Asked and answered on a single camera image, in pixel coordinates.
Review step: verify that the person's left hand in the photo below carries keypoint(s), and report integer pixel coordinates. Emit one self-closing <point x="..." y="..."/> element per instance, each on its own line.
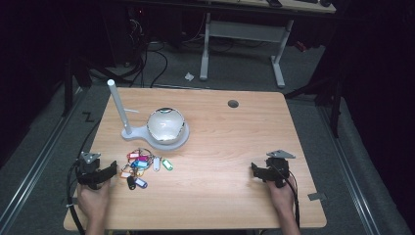
<point x="93" y="200"/>

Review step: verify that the black metal stand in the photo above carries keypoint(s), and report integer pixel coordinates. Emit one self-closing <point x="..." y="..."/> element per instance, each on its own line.
<point x="68" y="84"/>
<point x="334" y="107"/>

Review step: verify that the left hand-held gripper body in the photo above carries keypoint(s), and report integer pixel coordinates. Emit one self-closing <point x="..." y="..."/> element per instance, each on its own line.
<point x="87" y="167"/>

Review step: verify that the person's right hand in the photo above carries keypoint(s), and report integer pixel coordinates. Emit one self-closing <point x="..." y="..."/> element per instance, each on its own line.
<point x="280" y="197"/>

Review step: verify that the black computer mouse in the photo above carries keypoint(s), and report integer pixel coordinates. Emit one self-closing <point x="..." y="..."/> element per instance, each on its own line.
<point x="325" y="3"/>

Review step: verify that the grey tape piece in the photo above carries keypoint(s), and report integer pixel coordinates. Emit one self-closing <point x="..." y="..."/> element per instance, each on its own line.
<point x="316" y="196"/>

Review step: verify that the shiny metal bowl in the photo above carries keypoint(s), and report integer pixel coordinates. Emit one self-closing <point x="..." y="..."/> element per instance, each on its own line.
<point x="165" y="125"/>

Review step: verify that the bunch of colourful key tags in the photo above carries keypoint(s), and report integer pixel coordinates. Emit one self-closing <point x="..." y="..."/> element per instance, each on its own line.
<point x="143" y="164"/>

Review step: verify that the white stand with pole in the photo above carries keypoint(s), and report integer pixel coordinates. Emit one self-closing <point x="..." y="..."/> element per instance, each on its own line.
<point x="137" y="133"/>

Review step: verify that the black device on desk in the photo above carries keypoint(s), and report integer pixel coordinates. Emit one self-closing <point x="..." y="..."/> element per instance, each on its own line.
<point x="274" y="3"/>

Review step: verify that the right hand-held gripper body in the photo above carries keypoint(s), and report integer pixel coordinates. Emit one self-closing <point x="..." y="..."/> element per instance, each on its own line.
<point x="277" y="168"/>

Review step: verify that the metal floor rail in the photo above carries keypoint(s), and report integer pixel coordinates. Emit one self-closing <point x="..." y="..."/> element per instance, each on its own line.
<point x="349" y="176"/>
<point x="31" y="176"/>

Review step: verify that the desk with white frame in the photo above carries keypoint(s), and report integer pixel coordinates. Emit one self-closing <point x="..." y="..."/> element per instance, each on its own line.
<point x="244" y="31"/>

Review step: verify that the crumpled white paper scrap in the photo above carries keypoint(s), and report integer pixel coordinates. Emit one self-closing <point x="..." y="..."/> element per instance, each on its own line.
<point x="189" y="76"/>

